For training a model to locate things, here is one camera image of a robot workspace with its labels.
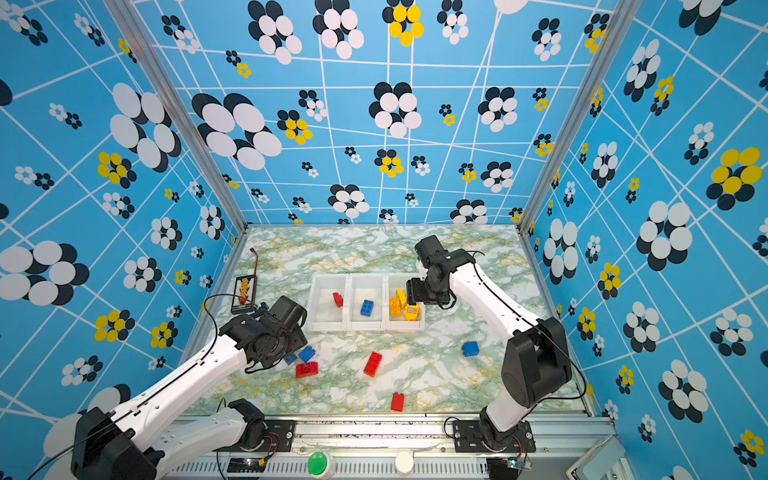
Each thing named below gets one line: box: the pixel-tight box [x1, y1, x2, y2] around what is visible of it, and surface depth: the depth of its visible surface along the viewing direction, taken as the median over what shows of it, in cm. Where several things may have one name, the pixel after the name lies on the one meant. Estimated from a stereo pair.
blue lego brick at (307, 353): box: [298, 346, 316, 363], surface depth 89 cm
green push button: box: [308, 452, 327, 475], surface depth 64 cm
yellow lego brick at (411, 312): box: [404, 304, 419, 321], surface depth 94 cm
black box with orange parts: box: [231, 274, 257, 313], surface depth 101 cm
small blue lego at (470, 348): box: [461, 341, 480, 357], surface depth 90 cm
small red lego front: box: [391, 392, 405, 412], surface depth 80 cm
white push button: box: [395, 451, 414, 473], surface depth 65 cm
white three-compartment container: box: [307, 272, 426, 331], surface depth 96 cm
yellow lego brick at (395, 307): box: [389, 297, 401, 317], surface depth 96 cm
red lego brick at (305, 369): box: [296, 362, 319, 378], surface depth 86 cm
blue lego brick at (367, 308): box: [360, 299, 375, 317], surface depth 97 cm
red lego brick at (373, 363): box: [364, 351, 383, 378], surface depth 86 cm
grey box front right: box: [565, 434, 626, 480], surface depth 69 cm
